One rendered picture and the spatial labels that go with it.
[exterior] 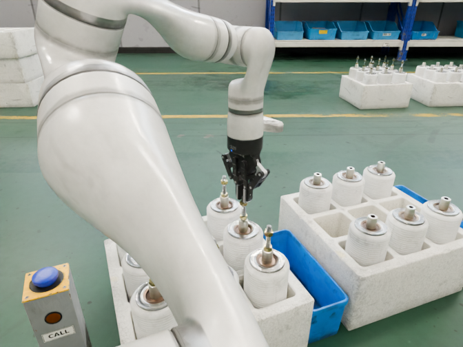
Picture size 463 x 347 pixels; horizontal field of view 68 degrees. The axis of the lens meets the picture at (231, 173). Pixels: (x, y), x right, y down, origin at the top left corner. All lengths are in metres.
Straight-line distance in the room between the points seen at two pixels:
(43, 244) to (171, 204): 1.18
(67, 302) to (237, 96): 0.47
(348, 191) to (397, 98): 1.89
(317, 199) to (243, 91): 0.49
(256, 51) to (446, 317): 0.84
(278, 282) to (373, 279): 0.26
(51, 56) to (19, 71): 2.64
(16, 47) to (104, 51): 2.59
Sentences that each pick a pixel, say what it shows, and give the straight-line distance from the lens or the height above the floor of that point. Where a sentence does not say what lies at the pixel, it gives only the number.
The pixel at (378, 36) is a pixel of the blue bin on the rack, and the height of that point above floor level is 0.30.
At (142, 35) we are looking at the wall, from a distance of 5.72.
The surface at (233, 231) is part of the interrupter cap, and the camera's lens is 0.82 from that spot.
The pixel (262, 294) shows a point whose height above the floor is 0.20.
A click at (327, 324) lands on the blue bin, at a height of 0.05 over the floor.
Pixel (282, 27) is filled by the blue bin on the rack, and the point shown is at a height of 0.37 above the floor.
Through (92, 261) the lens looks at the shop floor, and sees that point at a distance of 1.21.
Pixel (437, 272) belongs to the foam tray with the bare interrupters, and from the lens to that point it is 1.07.
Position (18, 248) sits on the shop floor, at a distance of 1.37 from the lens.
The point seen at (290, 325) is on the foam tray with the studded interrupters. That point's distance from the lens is 0.80.
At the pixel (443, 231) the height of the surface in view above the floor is 0.21.
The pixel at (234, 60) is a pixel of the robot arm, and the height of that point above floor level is 0.64.
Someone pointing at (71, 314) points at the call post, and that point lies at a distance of 0.70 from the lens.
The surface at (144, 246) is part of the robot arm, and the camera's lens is 0.19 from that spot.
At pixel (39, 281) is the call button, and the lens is 0.67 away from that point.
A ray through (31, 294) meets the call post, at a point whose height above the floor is 0.31.
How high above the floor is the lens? 0.74
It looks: 27 degrees down
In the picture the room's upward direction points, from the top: straight up
